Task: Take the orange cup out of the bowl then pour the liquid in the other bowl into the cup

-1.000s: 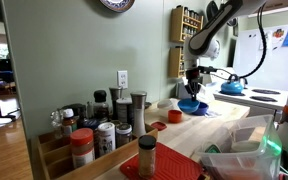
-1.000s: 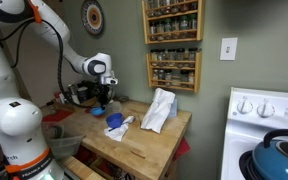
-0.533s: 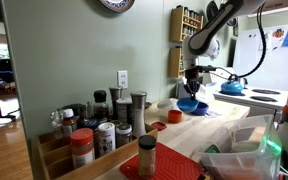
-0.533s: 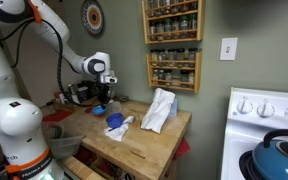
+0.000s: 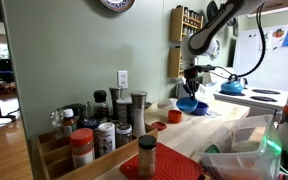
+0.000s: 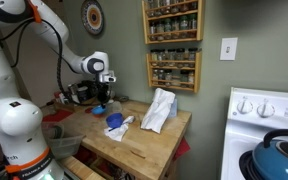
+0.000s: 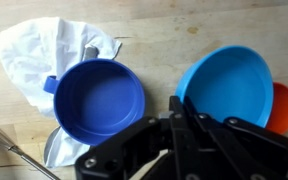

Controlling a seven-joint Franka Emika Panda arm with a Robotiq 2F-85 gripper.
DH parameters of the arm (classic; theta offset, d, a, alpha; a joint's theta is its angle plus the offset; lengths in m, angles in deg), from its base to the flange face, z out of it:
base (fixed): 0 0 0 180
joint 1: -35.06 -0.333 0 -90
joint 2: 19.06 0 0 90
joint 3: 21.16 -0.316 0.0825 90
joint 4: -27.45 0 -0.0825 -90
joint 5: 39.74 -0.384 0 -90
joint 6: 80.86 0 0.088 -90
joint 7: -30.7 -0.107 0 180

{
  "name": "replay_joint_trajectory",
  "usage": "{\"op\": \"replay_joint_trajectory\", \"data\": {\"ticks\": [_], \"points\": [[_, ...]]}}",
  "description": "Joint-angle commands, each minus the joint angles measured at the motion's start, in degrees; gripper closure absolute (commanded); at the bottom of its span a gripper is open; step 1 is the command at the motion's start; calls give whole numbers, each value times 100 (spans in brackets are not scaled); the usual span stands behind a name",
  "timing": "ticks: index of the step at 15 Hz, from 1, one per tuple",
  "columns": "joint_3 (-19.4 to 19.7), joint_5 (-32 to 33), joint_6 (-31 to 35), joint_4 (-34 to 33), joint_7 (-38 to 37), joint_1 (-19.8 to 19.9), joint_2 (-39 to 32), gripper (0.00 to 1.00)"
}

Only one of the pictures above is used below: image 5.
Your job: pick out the silver lid glass jar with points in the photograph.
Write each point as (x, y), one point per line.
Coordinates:
(123, 135)

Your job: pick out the dark steel pepper grinder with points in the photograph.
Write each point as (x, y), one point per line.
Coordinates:
(115, 96)

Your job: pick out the black cap glass bottle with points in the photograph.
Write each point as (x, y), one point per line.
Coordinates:
(100, 105)

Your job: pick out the clear glass bottle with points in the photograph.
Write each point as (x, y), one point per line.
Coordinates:
(56, 121)

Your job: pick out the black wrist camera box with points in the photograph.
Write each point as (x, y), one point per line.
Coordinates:
(206, 68)

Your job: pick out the small red square lid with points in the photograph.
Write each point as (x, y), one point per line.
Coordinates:
(158, 126)

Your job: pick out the white printed spice shaker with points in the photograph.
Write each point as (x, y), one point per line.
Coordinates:
(106, 138)

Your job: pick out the pale blue tissue box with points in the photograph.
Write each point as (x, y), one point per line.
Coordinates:
(180, 90)

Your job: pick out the white electric stove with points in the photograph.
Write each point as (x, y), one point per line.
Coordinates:
(247, 96)

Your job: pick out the tall steel pepper grinder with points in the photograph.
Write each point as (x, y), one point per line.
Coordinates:
(139, 113)

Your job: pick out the black hanging frying pan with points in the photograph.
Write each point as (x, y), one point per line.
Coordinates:
(212, 10)

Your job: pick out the black lid spice jar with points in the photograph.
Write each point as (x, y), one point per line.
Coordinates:
(147, 156)

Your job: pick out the wooden spice rack with jars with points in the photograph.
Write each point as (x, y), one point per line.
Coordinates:
(174, 63)
(175, 26)

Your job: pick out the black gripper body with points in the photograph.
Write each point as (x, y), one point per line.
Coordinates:
(193, 79)

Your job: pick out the white cap red sauce bottle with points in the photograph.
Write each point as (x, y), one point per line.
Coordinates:
(69, 123)

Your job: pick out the wooden organizer tray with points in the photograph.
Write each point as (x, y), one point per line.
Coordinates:
(114, 160)

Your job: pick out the white fridge with magnets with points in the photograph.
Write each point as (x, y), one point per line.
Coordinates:
(277, 66)

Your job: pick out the orange plastic cup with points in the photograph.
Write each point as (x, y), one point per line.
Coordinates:
(175, 116)

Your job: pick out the clear lidded plastic tub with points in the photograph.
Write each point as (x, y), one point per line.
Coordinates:
(165, 104)

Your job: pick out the light blue plastic bowl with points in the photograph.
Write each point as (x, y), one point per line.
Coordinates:
(186, 105)

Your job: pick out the white wall power outlet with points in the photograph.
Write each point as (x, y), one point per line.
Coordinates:
(122, 79)

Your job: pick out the grey lid seasoning jar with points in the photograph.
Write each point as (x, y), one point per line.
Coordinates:
(123, 110)

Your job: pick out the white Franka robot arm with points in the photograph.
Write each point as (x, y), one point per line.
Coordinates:
(210, 33)

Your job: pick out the clear plastic storage container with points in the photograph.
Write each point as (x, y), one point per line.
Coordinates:
(240, 160)

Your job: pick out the small white crumpled cloth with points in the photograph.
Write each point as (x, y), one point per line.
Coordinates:
(214, 114)

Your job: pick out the red silicone mat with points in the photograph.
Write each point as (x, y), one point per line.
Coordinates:
(174, 165)

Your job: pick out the red lid spice jar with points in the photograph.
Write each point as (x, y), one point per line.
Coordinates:
(82, 146)

